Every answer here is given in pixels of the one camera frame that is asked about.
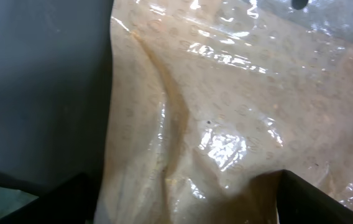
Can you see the beige plastic pouch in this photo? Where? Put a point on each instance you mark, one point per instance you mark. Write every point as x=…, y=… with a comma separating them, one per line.
x=211, y=98

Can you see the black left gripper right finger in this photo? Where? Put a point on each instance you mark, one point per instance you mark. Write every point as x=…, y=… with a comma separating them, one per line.
x=299, y=202

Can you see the grey plastic mesh basket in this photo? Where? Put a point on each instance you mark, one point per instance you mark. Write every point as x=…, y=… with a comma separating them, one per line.
x=55, y=88

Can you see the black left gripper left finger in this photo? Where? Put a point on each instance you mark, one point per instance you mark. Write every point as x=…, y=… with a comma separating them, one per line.
x=72, y=201

